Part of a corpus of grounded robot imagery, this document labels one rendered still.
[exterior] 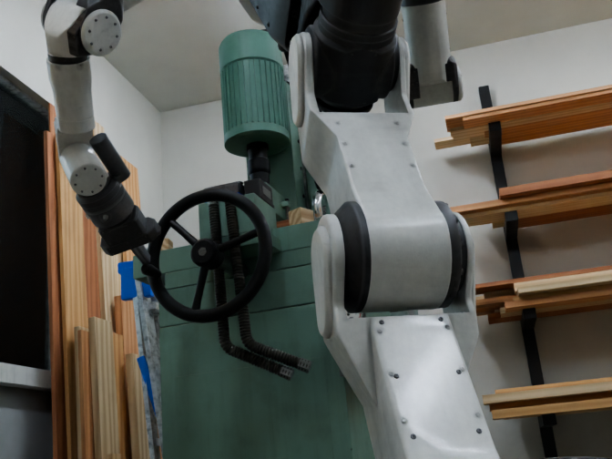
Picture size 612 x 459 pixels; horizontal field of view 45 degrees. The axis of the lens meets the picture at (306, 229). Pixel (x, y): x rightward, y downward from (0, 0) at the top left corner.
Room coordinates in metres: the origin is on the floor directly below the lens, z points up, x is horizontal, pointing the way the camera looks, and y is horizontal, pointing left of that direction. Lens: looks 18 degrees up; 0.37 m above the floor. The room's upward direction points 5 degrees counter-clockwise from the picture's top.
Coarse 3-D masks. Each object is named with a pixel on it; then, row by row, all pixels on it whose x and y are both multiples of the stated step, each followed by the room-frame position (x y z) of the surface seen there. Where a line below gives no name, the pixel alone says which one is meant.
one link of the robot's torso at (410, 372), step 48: (336, 240) 0.85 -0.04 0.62; (336, 288) 0.87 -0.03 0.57; (336, 336) 0.88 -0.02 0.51; (384, 336) 0.87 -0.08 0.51; (432, 336) 0.88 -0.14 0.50; (384, 384) 0.85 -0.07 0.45; (432, 384) 0.85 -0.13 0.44; (384, 432) 0.87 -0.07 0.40; (432, 432) 0.83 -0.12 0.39; (480, 432) 0.83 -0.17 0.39
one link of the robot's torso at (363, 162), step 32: (320, 128) 0.96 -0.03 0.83; (352, 128) 0.95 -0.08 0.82; (384, 128) 0.96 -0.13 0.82; (320, 160) 1.00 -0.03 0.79; (352, 160) 0.92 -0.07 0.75; (384, 160) 0.93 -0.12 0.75; (352, 192) 0.89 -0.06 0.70; (384, 192) 0.89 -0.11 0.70; (416, 192) 0.90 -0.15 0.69; (352, 224) 0.85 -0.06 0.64; (384, 224) 0.85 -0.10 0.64; (416, 224) 0.86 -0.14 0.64; (448, 224) 0.87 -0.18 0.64; (352, 256) 0.85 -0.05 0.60; (384, 256) 0.85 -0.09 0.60; (416, 256) 0.86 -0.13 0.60; (448, 256) 0.87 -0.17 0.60; (352, 288) 0.87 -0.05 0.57; (384, 288) 0.87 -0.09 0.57; (416, 288) 0.88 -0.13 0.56; (448, 288) 0.89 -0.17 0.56
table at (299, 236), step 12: (276, 228) 1.62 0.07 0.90; (288, 228) 1.61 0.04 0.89; (300, 228) 1.60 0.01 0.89; (312, 228) 1.59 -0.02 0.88; (252, 240) 1.53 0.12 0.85; (276, 240) 1.59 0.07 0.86; (288, 240) 1.61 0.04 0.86; (300, 240) 1.60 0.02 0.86; (168, 252) 1.70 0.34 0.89; (180, 252) 1.69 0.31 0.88; (228, 252) 1.58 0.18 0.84; (252, 252) 1.60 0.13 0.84; (276, 252) 1.62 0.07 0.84; (168, 264) 1.70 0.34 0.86; (180, 264) 1.69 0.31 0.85; (192, 264) 1.68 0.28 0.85; (144, 276) 1.72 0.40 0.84
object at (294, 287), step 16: (272, 272) 1.62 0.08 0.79; (288, 272) 1.61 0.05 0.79; (304, 272) 1.60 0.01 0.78; (176, 288) 1.70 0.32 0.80; (192, 288) 1.68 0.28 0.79; (208, 288) 1.67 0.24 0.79; (272, 288) 1.62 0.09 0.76; (288, 288) 1.61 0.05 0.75; (304, 288) 1.60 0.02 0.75; (160, 304) 1.71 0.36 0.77; (208, 304) 1.67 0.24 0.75; (256, 304) 1.64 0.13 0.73; (272, 304) 1.62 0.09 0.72; (288, 304) 1.61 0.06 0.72; (304, 304) 1.61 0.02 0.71; (160, 320) 1.71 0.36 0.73; (176, 320) 1.70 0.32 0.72
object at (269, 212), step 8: (256, 200) 1.54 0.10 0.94; (200, 208) 1.57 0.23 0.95; (208, 208) 1.56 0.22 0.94; (224, 208) 1.55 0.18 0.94; (264, 208) 1.59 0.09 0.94; (272, 208) 1.64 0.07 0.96; (200, 216) 1.57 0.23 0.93; (208, 216) 1.56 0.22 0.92; (224, 216) 1.55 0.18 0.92; (240, 216) 1.54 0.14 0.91; (264, 216) 1.58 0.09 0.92; (272, 216) 1.63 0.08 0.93; (200, 224) 1.57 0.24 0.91; (208, 224) 1.56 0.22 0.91; (224, 224) 1.55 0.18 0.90; (240, 224) 1.54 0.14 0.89; (248, 224) 1.54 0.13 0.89; (272, 224) 1.63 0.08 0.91; (200, 232) 1.57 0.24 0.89; (208, 232) 1.56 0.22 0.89; (224, 232) 1.55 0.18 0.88; (240, 232) 1.54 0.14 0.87
